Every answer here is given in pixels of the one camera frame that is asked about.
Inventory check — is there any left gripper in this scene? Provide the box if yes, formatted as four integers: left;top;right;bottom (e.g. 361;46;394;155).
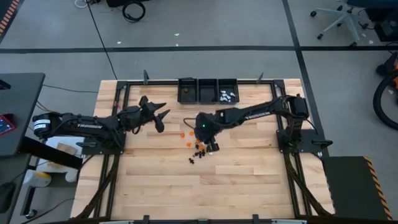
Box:
139;95;172;133

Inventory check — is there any brown cardboard piece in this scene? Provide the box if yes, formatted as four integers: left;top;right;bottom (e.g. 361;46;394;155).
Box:
57;142;78;156

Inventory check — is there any white container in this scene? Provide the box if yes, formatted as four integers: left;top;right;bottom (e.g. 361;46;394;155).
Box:
64;169;78;184

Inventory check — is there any white paper sheet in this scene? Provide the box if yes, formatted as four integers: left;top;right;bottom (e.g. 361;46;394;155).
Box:
46;136;84;156

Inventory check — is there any black desk crossbar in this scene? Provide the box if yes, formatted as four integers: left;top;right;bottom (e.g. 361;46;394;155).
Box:
20;136;83;170

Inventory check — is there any black box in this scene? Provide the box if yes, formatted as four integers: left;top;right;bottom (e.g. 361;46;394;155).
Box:
105;0;150;7

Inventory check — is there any black desk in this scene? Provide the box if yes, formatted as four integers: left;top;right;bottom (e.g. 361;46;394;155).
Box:
0;72;46;156

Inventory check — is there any black hazard-striped platform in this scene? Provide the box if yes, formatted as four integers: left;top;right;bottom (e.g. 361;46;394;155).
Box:
322;155;394;222

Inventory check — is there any white jug yellow label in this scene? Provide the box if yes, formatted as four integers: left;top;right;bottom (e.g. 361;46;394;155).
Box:
23;169;52;188

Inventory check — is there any red-cased tablet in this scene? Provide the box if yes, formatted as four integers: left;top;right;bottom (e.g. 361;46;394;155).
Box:
0;113;16;136

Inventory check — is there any black rounded object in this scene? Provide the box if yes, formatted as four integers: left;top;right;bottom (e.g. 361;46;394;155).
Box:
0;182;16;214

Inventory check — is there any hazard-striped floor mat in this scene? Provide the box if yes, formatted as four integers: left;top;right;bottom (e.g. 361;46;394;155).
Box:
0;0;21;37

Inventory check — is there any office chair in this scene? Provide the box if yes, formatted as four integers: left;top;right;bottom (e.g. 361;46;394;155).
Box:
310;0;366;49

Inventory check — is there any black orange vacuum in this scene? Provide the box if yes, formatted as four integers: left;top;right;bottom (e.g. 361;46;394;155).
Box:
375;51;398;91

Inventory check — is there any black equipment case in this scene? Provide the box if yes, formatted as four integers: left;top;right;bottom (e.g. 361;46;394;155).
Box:
374;17;398;43

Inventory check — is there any black right camera cable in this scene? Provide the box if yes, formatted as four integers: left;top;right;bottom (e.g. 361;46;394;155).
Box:
182;116;200;130

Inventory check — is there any black table frame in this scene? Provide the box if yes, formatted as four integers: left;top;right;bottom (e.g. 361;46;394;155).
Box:
73;79;333;224

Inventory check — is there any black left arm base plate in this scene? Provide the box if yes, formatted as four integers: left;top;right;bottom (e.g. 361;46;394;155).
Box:
76;130;127;156

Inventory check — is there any black floor cable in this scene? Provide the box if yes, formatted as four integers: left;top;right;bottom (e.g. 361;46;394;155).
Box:
86;0;118;80

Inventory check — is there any thin black cable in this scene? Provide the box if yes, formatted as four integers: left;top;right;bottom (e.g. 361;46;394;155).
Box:
42;83;99;93

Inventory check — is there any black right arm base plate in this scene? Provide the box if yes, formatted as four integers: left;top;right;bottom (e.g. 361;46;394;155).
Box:
276;129;333;154

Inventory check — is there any black coiled cable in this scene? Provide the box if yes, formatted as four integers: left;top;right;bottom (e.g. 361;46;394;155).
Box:
122;0;147;23

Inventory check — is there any yellow cable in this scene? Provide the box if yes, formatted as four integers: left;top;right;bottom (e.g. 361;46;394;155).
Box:
34;101;52;113

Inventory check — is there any black hose loop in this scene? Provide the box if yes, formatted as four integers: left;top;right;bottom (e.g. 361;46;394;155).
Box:
372;70;398;131

